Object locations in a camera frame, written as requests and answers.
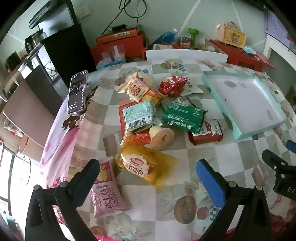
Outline smartphone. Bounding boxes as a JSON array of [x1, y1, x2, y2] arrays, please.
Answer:
[[67, 70, 89, 115]]

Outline large red gift box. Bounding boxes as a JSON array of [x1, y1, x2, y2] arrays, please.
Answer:
[[209, 39, 277, 73]]

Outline green dumbbell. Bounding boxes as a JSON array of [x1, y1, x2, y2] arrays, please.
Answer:
[[187, 28, 199, 45]]

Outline black appliance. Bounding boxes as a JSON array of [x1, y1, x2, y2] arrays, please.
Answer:
[[29, 0, 74, 29]]

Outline checked printed tablecloth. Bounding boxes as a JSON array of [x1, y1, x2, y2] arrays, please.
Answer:
[[39, 58, 296, 241]]

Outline clear round bread packet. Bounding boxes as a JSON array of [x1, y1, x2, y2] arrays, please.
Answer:
[[136, 71, 154, 87]]

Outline pink floral cloth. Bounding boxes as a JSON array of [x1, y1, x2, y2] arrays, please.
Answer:
[[39, 100, 121, 241]]

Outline red cardboard box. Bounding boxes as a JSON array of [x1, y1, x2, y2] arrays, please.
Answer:
[[90, 35, 148, 66]]

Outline purple wall calendar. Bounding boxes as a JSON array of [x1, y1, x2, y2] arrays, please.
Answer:
[[264, 8, 294, 48]]

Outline pink snack packet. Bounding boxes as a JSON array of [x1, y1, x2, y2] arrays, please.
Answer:
[[90, 161, 131, 218]]

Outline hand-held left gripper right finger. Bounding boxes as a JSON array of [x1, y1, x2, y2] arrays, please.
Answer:
[[196, 159, 271, 241]]

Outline white tray with teal rim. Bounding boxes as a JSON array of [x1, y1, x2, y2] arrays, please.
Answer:
[[202, 71, 287, 141]]

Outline clear plastic container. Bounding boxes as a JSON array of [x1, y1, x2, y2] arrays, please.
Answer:
[[101, 45, 126, 63]]

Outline white shelf unit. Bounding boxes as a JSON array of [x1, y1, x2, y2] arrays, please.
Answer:
[[264, 34, 296, 77]]

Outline brown side table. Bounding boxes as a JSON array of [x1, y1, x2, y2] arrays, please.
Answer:
[[2, 81, 56, 149]]

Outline black cabinet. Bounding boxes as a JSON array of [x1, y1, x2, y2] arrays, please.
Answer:
[[43, 23, 97, 90]]

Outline red crinkly snack packet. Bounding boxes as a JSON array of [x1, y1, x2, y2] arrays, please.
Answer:
[[158, 76, 190, 98]]

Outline yellow bread packet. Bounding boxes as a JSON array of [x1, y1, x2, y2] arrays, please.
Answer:
[[114, 145, 180, 186]]

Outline blue tissue packet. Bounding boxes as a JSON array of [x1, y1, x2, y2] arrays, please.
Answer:
[[96, 60, 123, 70]]

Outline beige orange cake roll packet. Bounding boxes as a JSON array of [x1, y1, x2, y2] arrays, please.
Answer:
[[116, 74, 164, 107]]

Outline orange label round bread packet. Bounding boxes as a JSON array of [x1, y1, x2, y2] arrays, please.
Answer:
[[120, 127, 175, 150]]

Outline blue bottle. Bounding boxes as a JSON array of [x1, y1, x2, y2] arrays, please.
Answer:
[[154, 29, 178, 45]]

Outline red biscuit packet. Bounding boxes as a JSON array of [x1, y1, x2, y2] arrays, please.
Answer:
[[188, 119, 223, 146]]

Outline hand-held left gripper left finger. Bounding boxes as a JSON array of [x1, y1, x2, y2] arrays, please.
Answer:
[[25, 159, 101, 241]]

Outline small white bottle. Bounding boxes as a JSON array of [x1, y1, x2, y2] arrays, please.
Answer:
[[203, 38, 215, 52]]

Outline pile of small toys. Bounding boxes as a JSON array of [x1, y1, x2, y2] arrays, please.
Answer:
[[172, 36, 199, 49]]

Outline white snack packet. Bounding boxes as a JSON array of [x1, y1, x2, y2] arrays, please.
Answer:
[[178, 77, 204, 96]]

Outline orange flat box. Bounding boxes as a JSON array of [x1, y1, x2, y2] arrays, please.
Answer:
[[96, 27, 139, 44]]

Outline steel kettle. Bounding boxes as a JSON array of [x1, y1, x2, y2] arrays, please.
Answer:
[[24, 29, 48, 55]]

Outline red patterned snack packet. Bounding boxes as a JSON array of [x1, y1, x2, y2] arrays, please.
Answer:
[[117, 101, 139, 137]]

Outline black cables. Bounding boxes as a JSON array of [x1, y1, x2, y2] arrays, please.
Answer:
[[105, 0, 147, 33]]

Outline yellow cardboard carry box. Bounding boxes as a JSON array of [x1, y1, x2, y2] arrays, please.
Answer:
[[216, 22, 247, 49]]

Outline dark green snack packet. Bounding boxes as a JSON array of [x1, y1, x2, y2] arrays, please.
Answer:
[[161, 101, 208, 133]]

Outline pale green snack packet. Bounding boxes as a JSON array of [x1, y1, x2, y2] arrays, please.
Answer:
[[122, 101, 163, 135]]

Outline white wall socket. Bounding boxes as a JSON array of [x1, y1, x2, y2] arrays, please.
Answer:
[[76, 6, 91, 20]]

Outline white chair back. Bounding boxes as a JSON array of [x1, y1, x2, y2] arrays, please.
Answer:
[[145, 49, 228, 63]]

